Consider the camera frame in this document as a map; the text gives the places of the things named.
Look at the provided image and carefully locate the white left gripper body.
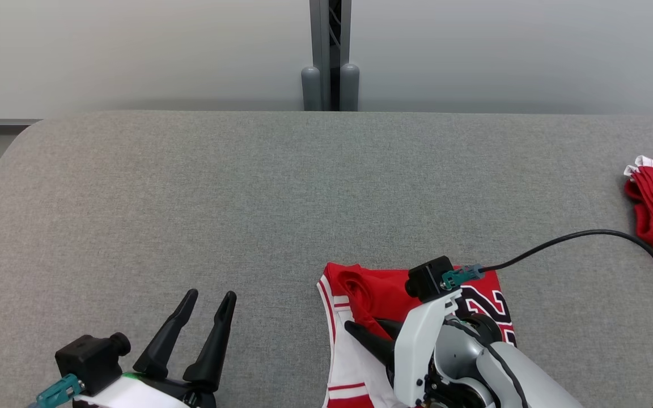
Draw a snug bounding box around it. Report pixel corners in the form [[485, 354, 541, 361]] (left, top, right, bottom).
[[73, 372, 218, 408]]

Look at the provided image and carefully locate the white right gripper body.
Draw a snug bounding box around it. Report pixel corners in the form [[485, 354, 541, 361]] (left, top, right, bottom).
[[392, 287, 504, 408]]

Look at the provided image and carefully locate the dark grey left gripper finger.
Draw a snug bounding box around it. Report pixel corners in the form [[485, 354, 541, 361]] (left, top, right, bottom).
[[183, 291, 238, 392], [132, 288, 199, 380]]

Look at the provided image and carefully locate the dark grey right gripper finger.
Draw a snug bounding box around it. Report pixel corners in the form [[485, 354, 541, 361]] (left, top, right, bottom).
[[376, 319, 405, 339], [344, 321, 396, 364]]

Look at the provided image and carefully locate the red white basketball jersey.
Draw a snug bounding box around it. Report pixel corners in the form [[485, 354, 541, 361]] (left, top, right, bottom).
[[316, 261, 518, 408]]

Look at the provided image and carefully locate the teal left camera connector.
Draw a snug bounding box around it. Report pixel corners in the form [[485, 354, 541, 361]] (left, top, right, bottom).
[[28, 373, 85, 408]]

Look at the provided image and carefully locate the teal camera connector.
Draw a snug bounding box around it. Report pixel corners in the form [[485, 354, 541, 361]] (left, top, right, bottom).
[[441, 263, 485, 290], [28, 373, 85, 408]]

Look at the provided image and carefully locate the teal right camera connector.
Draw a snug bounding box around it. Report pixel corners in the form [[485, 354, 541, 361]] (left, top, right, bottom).
[[441, 263, 485, 290]]

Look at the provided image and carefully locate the black right camera cable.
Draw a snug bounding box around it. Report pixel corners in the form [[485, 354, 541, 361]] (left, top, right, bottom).
[[481, 229, 653, 408]]

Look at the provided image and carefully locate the grey rounded post cap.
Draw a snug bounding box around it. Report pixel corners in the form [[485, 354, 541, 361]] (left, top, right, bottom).
[[339, 63, 361, 112], [301, 66, 323, 112]]

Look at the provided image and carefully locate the grey metal partition post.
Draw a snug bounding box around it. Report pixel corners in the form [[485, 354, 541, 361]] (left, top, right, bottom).
[[309, 0, 353, 112]]

